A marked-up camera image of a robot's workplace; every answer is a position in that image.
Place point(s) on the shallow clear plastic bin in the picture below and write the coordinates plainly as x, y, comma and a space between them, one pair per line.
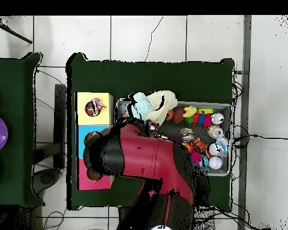
206, 105

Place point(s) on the light blue cloth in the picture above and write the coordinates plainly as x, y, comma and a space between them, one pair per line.
141, 105

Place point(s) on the cream waffle cloth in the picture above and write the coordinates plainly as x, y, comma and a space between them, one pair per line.
169, 101

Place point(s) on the wooden box with three holes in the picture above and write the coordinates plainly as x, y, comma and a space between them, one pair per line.
103, 119

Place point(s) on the black tripod leg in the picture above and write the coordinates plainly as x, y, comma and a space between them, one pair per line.
14, 34

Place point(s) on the black upright stand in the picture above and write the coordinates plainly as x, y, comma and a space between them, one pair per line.
60, 107

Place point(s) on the grey stand foot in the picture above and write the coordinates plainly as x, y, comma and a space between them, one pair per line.
46, 178

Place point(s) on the white baseball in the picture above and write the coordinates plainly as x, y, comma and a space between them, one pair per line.
215, 163

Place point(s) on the colourful butterfly print cloth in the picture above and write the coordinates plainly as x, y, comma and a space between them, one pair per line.
97, 105

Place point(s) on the small orange basketball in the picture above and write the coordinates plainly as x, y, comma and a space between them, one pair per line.
170, 114

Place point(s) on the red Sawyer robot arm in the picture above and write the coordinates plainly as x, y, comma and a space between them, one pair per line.
144, 153

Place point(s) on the dark green side table cloth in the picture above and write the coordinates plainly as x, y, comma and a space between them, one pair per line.
12, 79

